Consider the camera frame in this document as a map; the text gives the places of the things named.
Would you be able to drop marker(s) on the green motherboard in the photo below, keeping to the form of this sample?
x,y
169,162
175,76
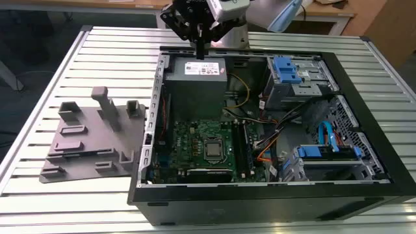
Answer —
x,y
188,146

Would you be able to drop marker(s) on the gray parts rack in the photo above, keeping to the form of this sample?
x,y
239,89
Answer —
x,y
91,136

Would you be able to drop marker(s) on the CPU socket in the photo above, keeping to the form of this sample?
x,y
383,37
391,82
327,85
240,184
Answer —
x,y
224,151

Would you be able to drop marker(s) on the blue disk carrier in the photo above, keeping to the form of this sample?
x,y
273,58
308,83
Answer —
x,y
312,151

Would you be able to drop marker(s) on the gray power supply unit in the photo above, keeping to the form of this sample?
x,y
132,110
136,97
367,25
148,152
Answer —
x,y
195,95

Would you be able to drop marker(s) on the brown wooden cabinet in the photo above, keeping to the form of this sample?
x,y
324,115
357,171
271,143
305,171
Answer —
x,y
387,31

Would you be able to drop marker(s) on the black office chair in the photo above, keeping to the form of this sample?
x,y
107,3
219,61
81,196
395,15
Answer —
x,y
25,36

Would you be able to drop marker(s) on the green RAM stick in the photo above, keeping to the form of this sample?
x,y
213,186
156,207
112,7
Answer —
x,y
249,148

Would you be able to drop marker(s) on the black graphics card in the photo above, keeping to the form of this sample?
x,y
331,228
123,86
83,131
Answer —
x,y
209,175

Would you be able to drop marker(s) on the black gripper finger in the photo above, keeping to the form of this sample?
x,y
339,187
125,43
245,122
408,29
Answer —
x,y
219,30
175,24

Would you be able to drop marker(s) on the black open PC case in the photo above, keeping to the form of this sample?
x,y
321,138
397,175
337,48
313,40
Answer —
x,y
247,204

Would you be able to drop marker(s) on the gray wrist camera with bracket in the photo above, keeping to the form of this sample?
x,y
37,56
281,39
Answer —
x,y
227,9

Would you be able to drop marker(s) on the blue drive carrier latch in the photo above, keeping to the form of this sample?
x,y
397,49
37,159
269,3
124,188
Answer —
x,y
285,69

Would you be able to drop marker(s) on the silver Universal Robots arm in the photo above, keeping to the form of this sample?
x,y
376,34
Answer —
x,y
233,36

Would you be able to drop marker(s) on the wooden desk white frame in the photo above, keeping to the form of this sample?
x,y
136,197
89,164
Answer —
x,y
324,13

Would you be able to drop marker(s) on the metal drive cage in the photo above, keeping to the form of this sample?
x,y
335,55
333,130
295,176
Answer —
x,y
305,90

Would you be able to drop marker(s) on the silver CPU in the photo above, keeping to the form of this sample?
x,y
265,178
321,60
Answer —
x,y
213,149

